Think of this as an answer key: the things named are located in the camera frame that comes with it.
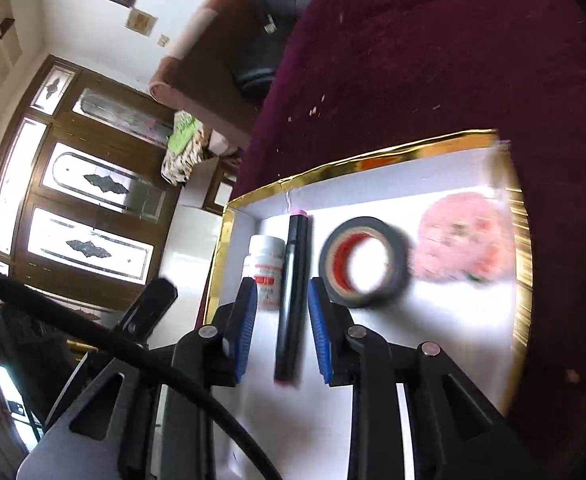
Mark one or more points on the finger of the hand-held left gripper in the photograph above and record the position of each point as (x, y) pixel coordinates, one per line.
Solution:
(150, 302)

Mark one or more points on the black tape roll red core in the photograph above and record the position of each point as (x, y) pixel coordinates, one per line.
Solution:
(330, 260)

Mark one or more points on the wooden door with glass panes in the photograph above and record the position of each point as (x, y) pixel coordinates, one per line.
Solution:
(75, 127)

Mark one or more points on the black leather sofa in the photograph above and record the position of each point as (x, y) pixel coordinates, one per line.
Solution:
(268, 50)

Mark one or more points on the gold-edged white box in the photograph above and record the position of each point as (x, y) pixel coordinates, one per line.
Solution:
(423, 320)

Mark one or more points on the maroon table cloth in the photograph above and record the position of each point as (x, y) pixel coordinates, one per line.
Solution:
(423, 60)

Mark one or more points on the small wall plaque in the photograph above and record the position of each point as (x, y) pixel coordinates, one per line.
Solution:
(141, 22)

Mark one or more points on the green patterned cloth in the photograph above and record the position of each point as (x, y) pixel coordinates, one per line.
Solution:
(183, 130)

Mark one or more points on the black marker with pink ends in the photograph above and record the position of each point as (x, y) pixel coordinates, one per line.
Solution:
(293, 285)

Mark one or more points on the small metal buckle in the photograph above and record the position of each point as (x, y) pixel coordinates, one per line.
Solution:
(271, 24)

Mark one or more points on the brown upholstered chair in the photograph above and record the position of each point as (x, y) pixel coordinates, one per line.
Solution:
(208, 75)

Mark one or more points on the pink fluffy round toy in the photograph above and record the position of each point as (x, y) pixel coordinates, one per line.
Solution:
(458, 240)

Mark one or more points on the wall switch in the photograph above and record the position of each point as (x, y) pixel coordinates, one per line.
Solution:
(163, 40)

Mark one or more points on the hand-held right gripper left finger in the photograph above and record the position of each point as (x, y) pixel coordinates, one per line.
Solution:
(245, 330)

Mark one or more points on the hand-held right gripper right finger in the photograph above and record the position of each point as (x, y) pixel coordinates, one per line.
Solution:
(320, 330)

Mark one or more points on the white bottle with red label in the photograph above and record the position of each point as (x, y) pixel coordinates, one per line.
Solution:
(265, 260)

